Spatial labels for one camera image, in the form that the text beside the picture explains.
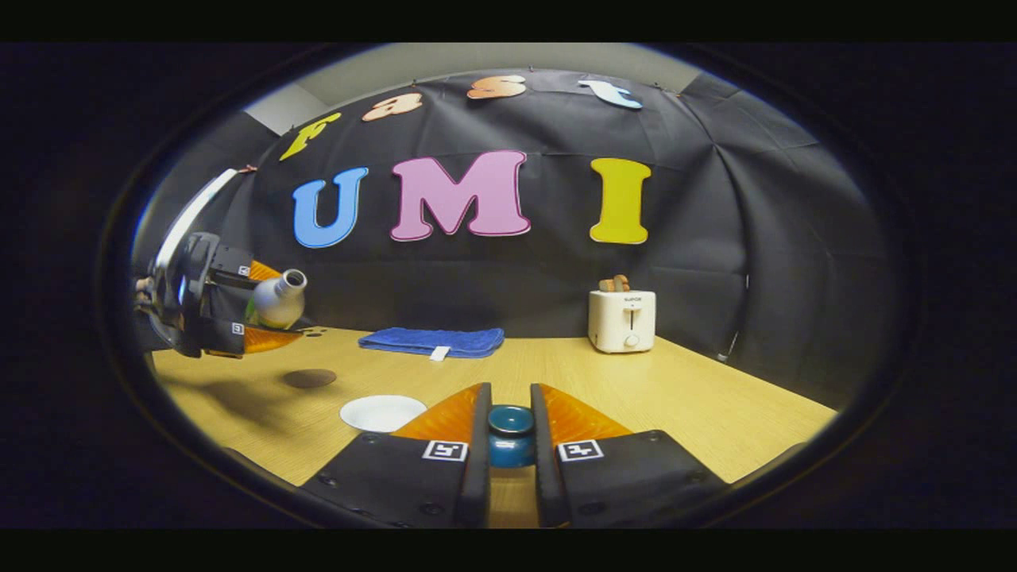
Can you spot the silver green label water bottle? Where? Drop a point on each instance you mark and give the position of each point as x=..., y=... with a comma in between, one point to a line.
x=278, y=306

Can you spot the folded blue towel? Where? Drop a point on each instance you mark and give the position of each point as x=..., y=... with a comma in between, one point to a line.
x=433, y=342

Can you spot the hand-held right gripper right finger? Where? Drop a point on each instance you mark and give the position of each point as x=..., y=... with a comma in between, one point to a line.
x=548, y=477

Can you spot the round brown coaster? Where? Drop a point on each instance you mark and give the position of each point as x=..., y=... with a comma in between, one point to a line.
x=310, y=378

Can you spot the white toaster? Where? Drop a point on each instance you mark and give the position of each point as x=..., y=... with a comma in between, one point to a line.
x=622, y=322

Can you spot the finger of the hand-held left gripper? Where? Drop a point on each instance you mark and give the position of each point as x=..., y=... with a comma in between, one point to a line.
x=222, y=335
x=232, y=260

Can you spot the black backdrop cloth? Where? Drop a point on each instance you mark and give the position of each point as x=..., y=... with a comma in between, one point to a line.
x=477, y=278

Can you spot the teal teacup lid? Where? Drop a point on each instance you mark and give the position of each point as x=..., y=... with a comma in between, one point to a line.
x=511, y=449

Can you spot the bread slice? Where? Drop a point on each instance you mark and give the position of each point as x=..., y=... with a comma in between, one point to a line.
x=613, y=284

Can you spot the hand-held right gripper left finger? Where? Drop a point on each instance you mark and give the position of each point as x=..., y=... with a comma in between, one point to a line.
x=475, y=477

